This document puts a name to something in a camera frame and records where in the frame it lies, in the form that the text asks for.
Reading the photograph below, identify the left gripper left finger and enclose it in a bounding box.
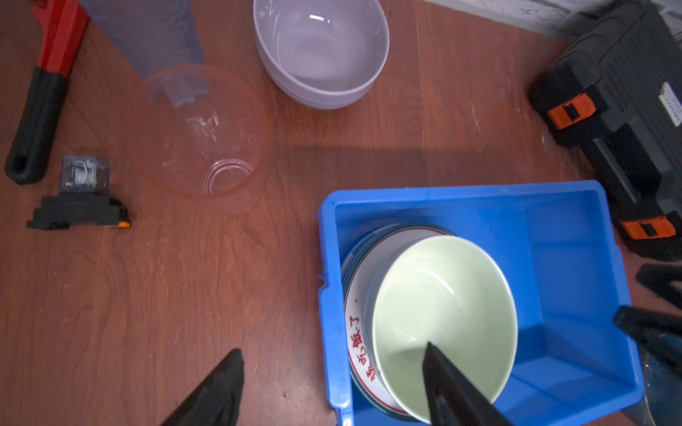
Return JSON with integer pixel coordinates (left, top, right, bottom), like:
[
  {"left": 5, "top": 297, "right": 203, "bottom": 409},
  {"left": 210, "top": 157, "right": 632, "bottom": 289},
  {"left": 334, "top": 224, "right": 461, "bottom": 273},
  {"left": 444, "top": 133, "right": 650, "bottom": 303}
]
[{"left": 162, "top": 348, "right": 245, "bottom": 426}]

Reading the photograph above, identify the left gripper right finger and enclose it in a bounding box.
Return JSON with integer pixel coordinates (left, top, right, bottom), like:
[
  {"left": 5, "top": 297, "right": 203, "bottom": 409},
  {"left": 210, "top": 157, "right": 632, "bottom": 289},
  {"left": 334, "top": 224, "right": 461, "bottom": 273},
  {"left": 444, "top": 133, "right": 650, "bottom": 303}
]
[{"left": 422, "top": 342, "right": 512, "bottom": 426}]

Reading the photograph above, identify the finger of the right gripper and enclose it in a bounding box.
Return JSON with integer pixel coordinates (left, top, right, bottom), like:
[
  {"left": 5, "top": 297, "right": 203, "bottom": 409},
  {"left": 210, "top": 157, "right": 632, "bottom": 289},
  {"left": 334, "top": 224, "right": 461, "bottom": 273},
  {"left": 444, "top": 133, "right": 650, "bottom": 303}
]
[
  {"left": 635, "top": 264, "right": 682, "bottom": 309},
  {"left": 613, "top": 305, "right": 681, "bottom": 373}
]

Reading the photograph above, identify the light green bowl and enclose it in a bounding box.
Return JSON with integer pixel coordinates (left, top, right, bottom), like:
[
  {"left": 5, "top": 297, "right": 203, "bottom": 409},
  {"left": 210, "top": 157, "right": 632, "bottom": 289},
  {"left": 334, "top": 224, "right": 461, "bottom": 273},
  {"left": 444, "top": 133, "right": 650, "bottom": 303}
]
[{"left": 363, "top": 235, "right": 519, "bottom": 424}]

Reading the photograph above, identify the orange sunburst white plate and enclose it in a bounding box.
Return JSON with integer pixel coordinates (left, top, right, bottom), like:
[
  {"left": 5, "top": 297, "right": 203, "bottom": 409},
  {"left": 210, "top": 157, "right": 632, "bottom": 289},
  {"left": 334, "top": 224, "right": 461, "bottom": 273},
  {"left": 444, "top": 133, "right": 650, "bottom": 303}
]
[{"left": 344, "top": 229, "right": 437, "bottom": 422}]

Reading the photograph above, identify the lavender bowl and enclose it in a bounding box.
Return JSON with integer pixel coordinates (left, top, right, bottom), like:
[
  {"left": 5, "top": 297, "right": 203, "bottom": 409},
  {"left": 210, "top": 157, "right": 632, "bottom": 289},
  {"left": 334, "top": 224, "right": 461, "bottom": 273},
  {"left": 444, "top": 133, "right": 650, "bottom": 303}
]
[{"left": 252, "top": 0, "right": 390, "bottom": 110}]

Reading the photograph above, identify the blue plastic bin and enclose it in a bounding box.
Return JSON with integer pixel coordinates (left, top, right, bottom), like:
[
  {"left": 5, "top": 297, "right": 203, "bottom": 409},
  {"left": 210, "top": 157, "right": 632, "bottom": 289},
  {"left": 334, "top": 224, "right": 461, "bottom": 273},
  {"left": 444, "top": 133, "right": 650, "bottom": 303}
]
[{"left": 318, "top": 181, "right": 644, "bottom": 425}]

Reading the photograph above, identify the grey blue bowl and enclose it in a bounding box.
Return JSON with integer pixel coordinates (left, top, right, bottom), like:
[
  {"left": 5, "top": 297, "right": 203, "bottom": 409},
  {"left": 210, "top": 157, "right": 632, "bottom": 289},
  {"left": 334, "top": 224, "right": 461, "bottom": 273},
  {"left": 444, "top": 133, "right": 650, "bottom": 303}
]
[{"left": 642, "top": 353, "right": 681, "bottom": 426}]

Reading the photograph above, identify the black tool case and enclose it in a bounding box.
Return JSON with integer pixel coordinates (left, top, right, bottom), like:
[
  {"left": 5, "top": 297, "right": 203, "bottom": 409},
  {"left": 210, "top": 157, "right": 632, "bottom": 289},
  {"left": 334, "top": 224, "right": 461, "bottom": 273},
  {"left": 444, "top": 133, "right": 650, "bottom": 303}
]
[{"left": 527, "top": 1, "right": 681, "bottom": 262}]

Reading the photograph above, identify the small black relay module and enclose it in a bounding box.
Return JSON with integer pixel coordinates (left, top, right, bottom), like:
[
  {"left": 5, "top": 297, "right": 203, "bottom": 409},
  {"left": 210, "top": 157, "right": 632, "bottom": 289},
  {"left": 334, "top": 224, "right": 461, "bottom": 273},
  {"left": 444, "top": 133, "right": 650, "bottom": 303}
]
[{"left": 27, "top": 155, "right": 131, "bottom": 231}]

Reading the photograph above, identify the pink clear plastic cup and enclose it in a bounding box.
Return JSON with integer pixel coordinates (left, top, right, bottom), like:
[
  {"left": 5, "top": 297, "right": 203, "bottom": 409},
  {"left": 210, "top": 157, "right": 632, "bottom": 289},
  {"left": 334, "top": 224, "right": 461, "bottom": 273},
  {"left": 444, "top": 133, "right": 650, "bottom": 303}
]
[{"left": 121, "top": 64, "right": 272, "bottom": 214}]

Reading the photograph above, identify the red pipe wrench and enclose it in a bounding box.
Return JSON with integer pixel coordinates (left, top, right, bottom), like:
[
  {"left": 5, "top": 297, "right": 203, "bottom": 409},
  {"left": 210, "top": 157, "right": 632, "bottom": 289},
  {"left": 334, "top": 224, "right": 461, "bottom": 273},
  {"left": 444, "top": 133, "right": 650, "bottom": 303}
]
[{"left": 5, "top": 0, "right": 90, "bottom": 186}]

